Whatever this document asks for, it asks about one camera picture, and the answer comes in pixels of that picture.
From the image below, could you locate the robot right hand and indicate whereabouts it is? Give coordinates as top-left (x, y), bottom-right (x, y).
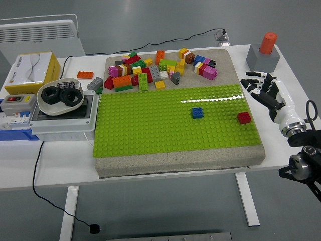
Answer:
top-left (240, 71), bottom-right (303, 129)

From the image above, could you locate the blue square brick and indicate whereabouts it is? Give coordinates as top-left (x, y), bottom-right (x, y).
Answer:
top-left (191, 107), bottom-right (204, 119)

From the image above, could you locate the yellow orange white brown stack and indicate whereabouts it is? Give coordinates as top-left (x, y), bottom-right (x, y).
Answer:
top-left (178, 47), bottom-right (196, 64)

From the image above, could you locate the green studded baseplate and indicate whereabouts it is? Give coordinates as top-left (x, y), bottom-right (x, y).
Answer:
top-left (92, 84), bottom-right (261, 158)

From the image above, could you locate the grey block holder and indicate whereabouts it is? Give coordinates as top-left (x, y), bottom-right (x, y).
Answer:
top-left (245, 44), bottom-right (281, 73)

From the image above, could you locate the orange cylinder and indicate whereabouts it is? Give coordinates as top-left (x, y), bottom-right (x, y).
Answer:
top-left (259, 32), bottom-right (278, 55)

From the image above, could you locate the white yellow red pink stack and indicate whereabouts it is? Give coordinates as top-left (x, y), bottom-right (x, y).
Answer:
top-left (194, 62), bottom-right (218, 80)

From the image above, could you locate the silver floor socket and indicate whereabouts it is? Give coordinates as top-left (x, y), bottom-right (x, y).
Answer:
top-left (214, 29), bottom-right (231, 46)

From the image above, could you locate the blue yellow pink black stack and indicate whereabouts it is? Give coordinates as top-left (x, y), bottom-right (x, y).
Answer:
top-left (193, 54), bottom-right (217, 68)

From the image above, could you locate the white table leg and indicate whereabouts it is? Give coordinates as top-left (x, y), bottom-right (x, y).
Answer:
top-left (235, 172), bottom-right (261, 227)
top-left (59, 186), bottom-right (80, 241)

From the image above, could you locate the tall yellow brick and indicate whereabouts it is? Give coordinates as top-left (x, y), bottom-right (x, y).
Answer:
top-left (176, 59), bottom-right (186, 75)

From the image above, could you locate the large lime green brick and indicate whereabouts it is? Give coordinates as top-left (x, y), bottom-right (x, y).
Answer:
top-left (158, 59), bottom-right (178, 72)

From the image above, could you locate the grey-brown foam mat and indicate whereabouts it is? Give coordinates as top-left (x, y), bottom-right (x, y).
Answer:
top-left (94, 49), bottom-right (266, 178)

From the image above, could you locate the tall orange brick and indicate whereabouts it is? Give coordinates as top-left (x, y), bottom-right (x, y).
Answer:
top-left (154, 50), bottom-right (166, 65)

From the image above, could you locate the light grey brick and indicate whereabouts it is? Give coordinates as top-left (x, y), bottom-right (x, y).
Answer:
top-left (149, 65), bottom-right (162, 82)
top-left (86, 76), bottom-right (104, 91)

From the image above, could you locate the long lime green brick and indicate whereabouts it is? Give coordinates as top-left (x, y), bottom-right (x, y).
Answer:
top-left (138, 73), bottom-right (148, 91)

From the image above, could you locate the long red brick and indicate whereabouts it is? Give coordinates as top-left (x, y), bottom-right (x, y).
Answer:
top-left (124, 55), bottom-right (142, 65)

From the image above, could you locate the large orange brick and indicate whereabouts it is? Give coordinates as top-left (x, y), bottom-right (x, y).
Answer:
top-left (112, 74), bottom-right (132, 88)

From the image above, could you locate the pink brown white brick stack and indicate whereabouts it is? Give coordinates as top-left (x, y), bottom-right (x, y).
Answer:
top-left (108, 64), bottom-right (133, 77)

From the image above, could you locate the red slope brick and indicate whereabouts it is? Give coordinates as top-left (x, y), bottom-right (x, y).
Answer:
top-left (103, 76), bottom-right (115, 90)

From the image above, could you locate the flat orange brick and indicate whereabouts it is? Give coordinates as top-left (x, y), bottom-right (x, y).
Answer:
top-left (76, 71), bottom-right (94, 80)

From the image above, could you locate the large black nut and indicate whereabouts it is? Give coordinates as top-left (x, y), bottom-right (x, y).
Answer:
top-left (59, 89), bottom-right (81, 107)
top-left (41, 86), bottom-right (61, 105)

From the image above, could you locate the small black purple component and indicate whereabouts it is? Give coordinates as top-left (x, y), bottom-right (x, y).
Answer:
top-left (57, 80), bottom-right (75, 89)

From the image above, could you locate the white grey junction box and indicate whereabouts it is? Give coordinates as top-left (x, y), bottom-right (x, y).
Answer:
top-left (29, 90), bottom-right (100, 141)

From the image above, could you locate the white bowl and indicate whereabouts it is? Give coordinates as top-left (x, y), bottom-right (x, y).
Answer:
top-left (37, 77), bottom-right (85, 116)

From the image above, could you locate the white panel heater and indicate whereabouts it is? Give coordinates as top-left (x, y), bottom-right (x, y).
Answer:
top-left (0, 14), bottom-right (86, 66)

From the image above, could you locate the yellow white tissue box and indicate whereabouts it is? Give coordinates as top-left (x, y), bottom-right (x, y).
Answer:
top-left (4, 51), bottom-right (61, 96)

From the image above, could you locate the white blue circuit breaker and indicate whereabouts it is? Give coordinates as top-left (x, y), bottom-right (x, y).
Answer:
top-left (0, 112), bottom-right (32, 130)

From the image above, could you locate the black power cable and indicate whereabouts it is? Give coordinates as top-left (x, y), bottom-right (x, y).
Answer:
top-left (60, 28), bottom-right (226, 77)

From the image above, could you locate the black cord with plug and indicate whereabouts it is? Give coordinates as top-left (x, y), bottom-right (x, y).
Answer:
top-left (32, 141), bottom-right (101, 235)

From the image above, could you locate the grey switch box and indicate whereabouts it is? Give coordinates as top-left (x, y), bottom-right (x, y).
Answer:
top-left (0, 94), bottom-right (38, 115)

